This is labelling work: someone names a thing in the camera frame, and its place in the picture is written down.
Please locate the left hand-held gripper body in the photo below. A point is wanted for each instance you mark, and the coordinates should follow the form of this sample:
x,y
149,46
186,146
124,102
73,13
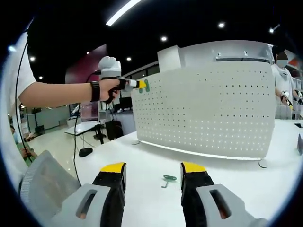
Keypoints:
x,y
110,67

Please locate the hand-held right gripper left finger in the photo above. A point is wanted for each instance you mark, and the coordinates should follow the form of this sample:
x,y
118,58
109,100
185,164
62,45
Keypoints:
x,y
80,208

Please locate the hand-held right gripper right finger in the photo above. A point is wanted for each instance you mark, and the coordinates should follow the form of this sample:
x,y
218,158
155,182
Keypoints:
x,y
225,208

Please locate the green hook assembly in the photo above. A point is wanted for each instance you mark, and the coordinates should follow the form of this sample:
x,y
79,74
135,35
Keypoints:
x,y
147,86
170,177

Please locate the white perforated mounting plate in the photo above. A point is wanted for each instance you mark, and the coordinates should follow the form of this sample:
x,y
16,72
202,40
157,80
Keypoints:
x,y
203,106

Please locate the person's left hand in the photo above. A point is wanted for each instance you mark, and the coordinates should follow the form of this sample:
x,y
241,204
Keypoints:
x,y
107,87

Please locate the black monitor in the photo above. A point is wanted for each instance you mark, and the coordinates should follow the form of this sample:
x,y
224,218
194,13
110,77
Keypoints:
x,y
125,102

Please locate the black wristband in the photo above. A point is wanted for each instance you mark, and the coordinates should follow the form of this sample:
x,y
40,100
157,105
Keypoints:
x,y
95,91

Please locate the grey mesh office chair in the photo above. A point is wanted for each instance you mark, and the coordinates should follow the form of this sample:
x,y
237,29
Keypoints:
x,y
49,175

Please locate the black computer tower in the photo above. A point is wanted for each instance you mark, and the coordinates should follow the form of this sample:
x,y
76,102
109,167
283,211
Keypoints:
x,y
114,130

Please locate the laptop with lit screen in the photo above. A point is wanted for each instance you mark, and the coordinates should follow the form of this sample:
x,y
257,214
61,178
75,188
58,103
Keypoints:
x,y
91,113

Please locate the linear ceiling light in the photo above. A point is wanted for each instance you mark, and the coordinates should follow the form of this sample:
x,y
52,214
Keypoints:
x,y
123,13

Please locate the black computer mouse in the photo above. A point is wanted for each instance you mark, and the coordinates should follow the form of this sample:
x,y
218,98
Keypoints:
x,y
85,152

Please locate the white desk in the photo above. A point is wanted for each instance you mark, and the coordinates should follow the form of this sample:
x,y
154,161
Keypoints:
x,y
80,128

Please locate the dark grey curved stand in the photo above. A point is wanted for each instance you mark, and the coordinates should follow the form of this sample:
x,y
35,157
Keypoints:
x,y
300,144

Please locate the grey metal shelf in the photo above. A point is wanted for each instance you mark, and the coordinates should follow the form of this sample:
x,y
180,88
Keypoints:
x,y
239,58

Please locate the large red wall screen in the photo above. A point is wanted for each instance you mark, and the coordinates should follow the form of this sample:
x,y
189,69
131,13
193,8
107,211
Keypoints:
x,y
87,66

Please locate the small white camera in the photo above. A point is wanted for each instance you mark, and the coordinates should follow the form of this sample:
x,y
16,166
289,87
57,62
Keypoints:
x,y
219,54
245,53

